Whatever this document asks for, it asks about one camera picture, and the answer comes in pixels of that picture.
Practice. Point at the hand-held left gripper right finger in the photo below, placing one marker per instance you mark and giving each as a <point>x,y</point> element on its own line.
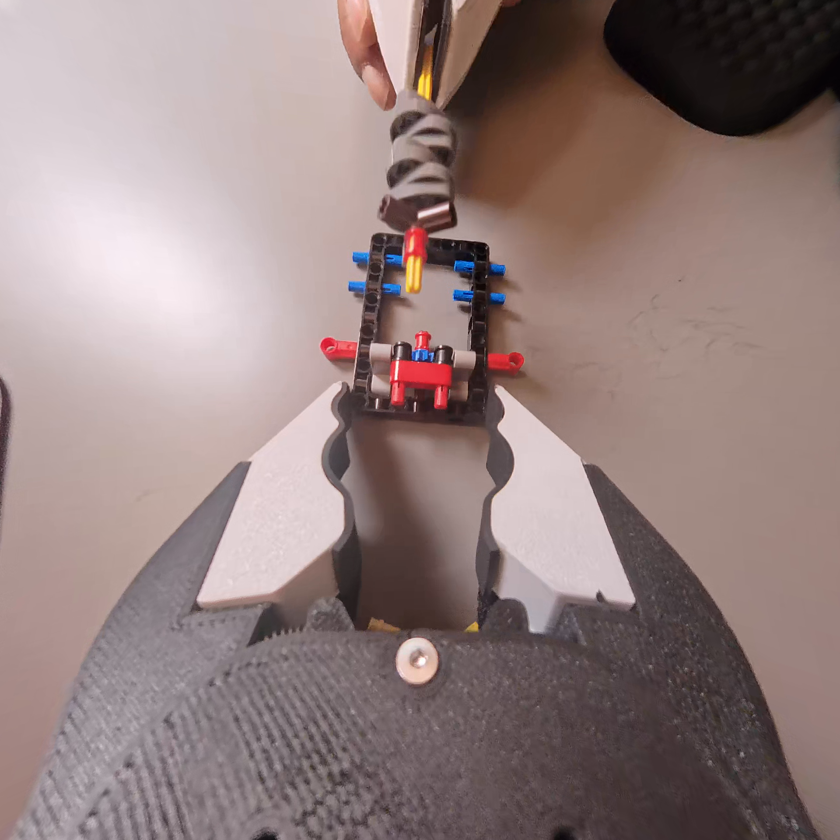
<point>558,531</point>

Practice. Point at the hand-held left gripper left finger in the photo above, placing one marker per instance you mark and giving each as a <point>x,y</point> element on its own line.
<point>275,525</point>

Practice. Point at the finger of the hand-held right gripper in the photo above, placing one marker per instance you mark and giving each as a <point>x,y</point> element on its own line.
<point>469,33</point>
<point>397,33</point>

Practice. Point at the yellow lego axle assembly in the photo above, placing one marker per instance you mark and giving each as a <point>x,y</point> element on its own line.
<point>420,157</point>

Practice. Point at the black lego frame assembly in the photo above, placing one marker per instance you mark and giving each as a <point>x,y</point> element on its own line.
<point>367,328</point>

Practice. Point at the pile of small lego pieces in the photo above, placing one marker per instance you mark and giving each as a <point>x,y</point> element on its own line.
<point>380,625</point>

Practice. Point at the person's right hand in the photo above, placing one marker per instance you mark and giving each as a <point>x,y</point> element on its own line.
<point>361,46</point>

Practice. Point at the black mesh chair seat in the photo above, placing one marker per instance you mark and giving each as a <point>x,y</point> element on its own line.
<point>722,59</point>

